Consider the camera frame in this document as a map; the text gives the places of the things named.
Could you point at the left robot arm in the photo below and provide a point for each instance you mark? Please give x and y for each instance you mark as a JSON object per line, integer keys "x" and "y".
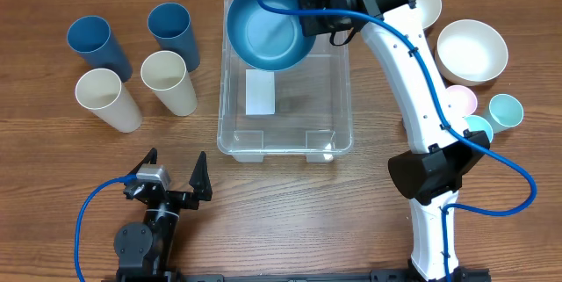
{"x": 143, "y": 248}

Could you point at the teal small cup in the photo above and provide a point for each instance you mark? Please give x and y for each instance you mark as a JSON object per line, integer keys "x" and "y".
{"x": 503, "y": 112}

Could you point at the pink small cup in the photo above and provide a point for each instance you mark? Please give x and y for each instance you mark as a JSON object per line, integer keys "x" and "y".
{"x": 462, "y": 99}

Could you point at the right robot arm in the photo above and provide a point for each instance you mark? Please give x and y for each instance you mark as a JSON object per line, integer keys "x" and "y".
{"x": 442, "y": 148}

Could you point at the dark blue tall cup right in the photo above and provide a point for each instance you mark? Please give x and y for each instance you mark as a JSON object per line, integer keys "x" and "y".
{"x": 170, "y": 24}

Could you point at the dark blue bowl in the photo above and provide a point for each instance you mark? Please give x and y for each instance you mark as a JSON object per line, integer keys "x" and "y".
{"x": 264, "y": 39}

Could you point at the cream bowl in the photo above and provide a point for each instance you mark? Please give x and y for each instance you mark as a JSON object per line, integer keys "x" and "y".
{"x": 430, "y": 11}
{"x": 470, "y": 52}

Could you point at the light blue small cup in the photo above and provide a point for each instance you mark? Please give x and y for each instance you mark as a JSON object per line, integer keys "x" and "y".
{"x": 477, "y": 123}

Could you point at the clear plastic storage container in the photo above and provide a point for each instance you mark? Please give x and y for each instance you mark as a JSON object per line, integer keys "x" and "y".
{"x": 312, "y": 116}

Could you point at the dark blue tall cup left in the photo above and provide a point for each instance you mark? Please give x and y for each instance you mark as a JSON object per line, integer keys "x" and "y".
{"x": 93, "y": 39}

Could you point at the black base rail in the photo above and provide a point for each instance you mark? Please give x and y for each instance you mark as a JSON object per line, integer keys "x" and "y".
{"x": 401, "y": 275}

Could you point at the white label in container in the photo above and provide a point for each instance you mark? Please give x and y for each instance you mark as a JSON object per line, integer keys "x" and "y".
{"x": 260, "y": 92}

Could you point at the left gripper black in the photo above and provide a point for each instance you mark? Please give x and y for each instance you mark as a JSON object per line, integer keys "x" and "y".
{"x": 200, "y": 184}

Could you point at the cream tall cup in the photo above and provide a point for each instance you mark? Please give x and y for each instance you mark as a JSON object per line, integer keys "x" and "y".
{"x": 101, "y": 92}
{"x": 165, "y": 73}

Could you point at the dark blue tall cup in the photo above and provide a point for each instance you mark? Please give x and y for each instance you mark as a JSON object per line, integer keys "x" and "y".
{"x": 93, "y": 39}
{"x": 170, "y": 24}

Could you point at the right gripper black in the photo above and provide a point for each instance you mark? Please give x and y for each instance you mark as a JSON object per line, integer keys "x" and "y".
{"x": 320, "y": 24}

